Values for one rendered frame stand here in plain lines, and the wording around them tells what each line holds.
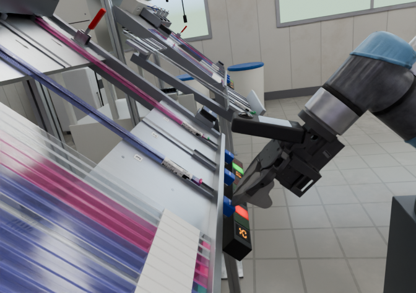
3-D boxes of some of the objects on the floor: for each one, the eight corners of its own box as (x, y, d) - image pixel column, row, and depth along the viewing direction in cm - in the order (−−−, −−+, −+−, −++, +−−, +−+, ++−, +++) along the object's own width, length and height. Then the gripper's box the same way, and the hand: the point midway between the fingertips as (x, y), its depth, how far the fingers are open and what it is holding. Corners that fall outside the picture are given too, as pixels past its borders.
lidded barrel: (266, 103, 384) (263, 60, 364) (268, 113, 342) (264, 64, 321) (233, 107, 393) (228, 65, 373) (231, 116, 350) (225, 69, 330)
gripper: (354, 151, 41) (262, 238, 48) (332, 131, 50) (256, 207, 57) (311, 118, 40) (223, 212, 47) (296, 103, 48) (223, 185, 55)
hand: (233, 197), depth 51 cm, fingers closed
